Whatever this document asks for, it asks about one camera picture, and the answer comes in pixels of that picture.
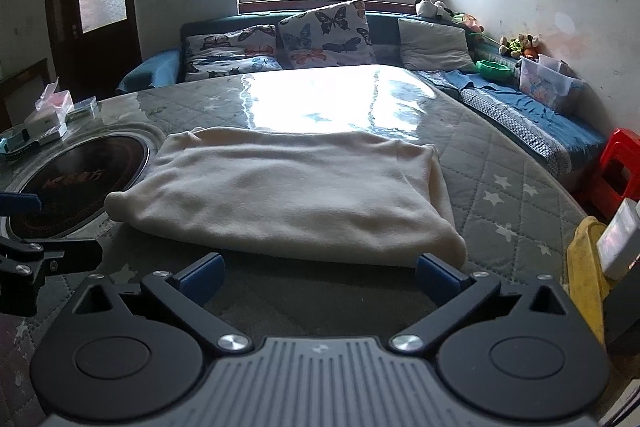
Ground cream garment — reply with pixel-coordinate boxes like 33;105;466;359
105;128;468;268

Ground white tissue box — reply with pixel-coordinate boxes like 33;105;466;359
24;80;74;138

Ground yellow chair back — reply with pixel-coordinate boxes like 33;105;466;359
566;216;611;346

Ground flat white box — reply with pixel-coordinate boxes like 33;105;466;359
67;96;98;119

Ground blue sofa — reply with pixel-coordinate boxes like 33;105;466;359
116;10;609;178

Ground red plastic stool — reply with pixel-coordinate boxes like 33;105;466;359
587;128;640;220

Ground green bowl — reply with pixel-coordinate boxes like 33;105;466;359
475;60;513;82

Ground clear plastic storage box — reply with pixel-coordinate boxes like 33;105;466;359
518;57;586;116

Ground grey plain cushion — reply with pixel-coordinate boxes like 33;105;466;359
398;18;475;72

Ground butterfly pillow left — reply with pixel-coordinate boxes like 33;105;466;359
184;25;282;81

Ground butterfly pillow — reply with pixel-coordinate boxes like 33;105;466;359
184;25;282;81
278;0;375;68

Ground small plush toys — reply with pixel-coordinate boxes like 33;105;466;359
498;34;540;61

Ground butterfly pillow right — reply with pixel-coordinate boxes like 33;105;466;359
278;0;375;68

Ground panda plush toy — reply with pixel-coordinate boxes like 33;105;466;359
416;0;454;20

